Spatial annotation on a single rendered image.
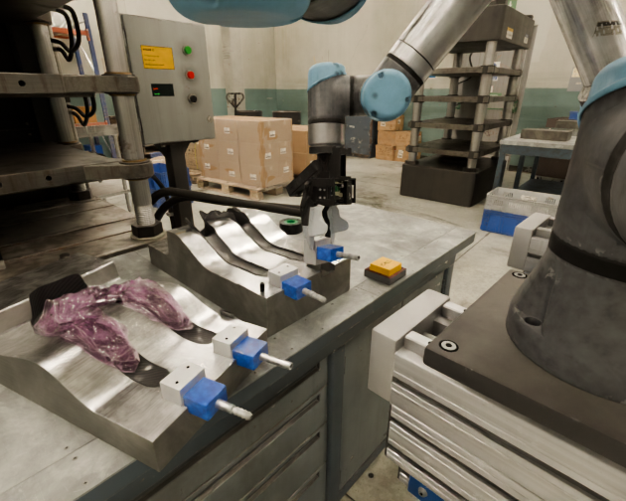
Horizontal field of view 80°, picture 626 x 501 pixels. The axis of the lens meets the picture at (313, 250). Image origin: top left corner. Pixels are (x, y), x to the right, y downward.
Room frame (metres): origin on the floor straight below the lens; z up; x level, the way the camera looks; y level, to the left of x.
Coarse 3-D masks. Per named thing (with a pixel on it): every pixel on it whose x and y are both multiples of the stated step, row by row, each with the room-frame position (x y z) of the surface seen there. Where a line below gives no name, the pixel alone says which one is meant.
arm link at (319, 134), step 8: (312, 128) 0.76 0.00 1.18; (320, 128) 0.75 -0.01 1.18; (328, 128) 0.75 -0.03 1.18; (336, 128) 0.75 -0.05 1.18; (344, 128) 0.78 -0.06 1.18; (312, 136) 0.76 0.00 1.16; (320, 136) 0.75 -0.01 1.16; (328, 136) 0.75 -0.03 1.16; (336, 136) 0.75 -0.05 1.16; (344, 136) 0.77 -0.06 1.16; (312, 144) 0.76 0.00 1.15; (320, 144) 0.75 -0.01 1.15; (328, 144) 0.75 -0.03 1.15; (336, 144) 0.76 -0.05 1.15
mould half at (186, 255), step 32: (224, 224) 0.91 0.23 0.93; (256, 224) 0.94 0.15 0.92; (160, 256) 0.90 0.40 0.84; (192, 256) 0.78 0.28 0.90; (256, 256) 0.81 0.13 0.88; (192, 288) 0.79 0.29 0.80; (224, 288) 0.70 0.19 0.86; (256, 288) 0.64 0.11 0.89; (320, 288) 0.71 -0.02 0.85; (256, 320) 0.62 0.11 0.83; (288, 320) 0.64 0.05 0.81
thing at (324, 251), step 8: (304, 240) 0.75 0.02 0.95; (320, 240) 0.74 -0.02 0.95; (328, 240) 0.76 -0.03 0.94; (304, 248) 0.75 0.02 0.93; (320, 248) 0.72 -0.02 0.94; (328, 248) 0.72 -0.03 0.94; (336, 248) 0.72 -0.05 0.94; (304, 256) 0.75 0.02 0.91; (312, 256) 0.73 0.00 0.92; (320, 256) 0.72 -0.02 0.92; (328, 256) 0.71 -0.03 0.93; (336, 256) 0.71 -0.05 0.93; (344, 256) 0.70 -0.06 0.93; (352, 256) 0.68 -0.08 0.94
